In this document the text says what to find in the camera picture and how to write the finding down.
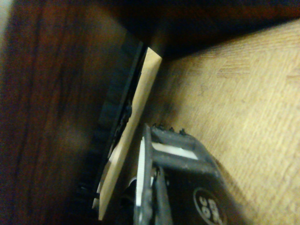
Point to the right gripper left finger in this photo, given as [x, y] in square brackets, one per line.
[143, 187]

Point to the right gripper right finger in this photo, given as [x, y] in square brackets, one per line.
[173, 140]

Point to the brown shoe rack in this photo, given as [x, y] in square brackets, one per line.
[58, 93]

